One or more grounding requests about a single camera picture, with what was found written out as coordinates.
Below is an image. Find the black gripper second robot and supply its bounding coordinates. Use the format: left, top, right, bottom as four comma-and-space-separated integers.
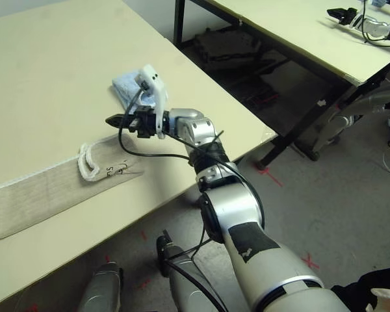
326, 8, 358, 26

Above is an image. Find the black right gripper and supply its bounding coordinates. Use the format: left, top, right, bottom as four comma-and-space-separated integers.
105, 105, 165, 140

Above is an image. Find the dark brown floor mat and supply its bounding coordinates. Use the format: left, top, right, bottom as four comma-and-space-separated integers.
194, 31, 261, 64

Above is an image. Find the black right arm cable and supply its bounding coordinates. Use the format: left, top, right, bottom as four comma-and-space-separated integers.
118, 87, 266, 312

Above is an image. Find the silver robot left leg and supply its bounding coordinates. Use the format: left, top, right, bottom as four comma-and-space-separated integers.
77, 261, 124, 312

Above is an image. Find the beige table with black frame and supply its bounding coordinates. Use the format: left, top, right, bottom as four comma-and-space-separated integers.
174, 0, 390, 162

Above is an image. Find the blue folded towel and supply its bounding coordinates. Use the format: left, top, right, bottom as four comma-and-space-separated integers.
111, 70, 157, 113

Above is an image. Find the red tape x mark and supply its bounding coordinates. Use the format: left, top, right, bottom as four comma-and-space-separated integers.
302, 253, 320, 270

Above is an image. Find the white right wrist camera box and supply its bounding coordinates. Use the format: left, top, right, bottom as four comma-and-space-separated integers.
133, 64, 170, 140

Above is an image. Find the beige towel with white trim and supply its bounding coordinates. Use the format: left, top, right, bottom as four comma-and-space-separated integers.
0, 135, 144, 241

